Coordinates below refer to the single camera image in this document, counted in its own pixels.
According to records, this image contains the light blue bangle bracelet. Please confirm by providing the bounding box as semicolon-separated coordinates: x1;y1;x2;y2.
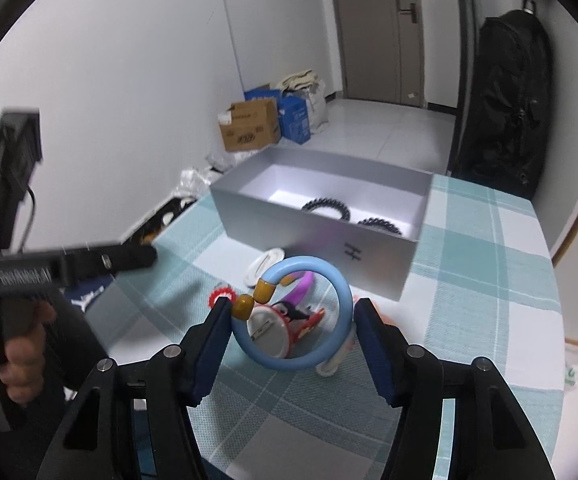
229;254;354;372

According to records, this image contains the penguin badge with red trim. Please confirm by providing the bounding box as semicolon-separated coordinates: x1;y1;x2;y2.
247;300;326;359

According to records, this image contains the white oval hair clip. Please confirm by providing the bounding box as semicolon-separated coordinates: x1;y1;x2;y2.
243;248;285;288

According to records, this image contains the purple ring bracelet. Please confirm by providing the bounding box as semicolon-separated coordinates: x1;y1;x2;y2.
279;270;317;322

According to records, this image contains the person's left hand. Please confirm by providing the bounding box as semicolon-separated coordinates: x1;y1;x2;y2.
0;301;56;405

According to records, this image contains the grey open cardboard box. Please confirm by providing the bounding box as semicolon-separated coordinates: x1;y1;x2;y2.
211;146;432;301

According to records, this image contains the white green plastic bag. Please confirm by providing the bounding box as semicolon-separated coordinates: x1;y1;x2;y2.
564;365;577;390

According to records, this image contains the brown cardboard box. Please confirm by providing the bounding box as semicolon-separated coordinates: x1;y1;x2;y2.
217;99;281;152

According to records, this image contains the black hanging garment bag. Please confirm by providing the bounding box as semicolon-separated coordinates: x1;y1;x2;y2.
449;0;554;200

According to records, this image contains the blue cardboard box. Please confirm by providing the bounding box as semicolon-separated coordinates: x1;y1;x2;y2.
245;89;311;145

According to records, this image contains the white tote bag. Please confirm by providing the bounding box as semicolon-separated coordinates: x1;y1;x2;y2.
275;70;328;133

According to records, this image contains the grey door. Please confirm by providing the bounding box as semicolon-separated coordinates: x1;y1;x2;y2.
333;0;425;107

